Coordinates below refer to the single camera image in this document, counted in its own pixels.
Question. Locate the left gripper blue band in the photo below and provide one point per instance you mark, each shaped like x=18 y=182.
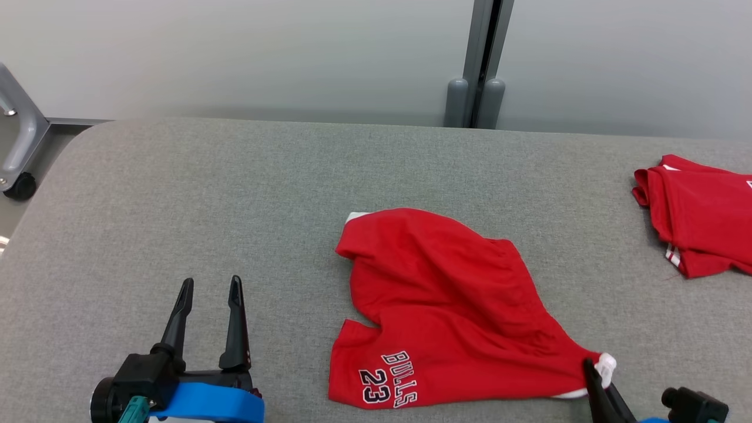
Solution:
x=211 y=402

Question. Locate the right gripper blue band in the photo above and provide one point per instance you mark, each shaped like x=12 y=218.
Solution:
x=652 y=420

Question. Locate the red basketball shorts white trim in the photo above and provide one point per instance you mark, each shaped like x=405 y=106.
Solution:
x=446 y=305

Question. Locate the red basketball jersey top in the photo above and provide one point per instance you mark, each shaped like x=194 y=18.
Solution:
x=705 y=217

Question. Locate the black caster wheel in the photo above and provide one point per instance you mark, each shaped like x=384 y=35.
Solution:
x=22 y=188

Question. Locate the grey partition foot bracket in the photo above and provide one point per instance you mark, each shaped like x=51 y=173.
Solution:
x=32 y=126

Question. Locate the grey partition joint post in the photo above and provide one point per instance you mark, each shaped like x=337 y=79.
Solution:
x=477 y=35

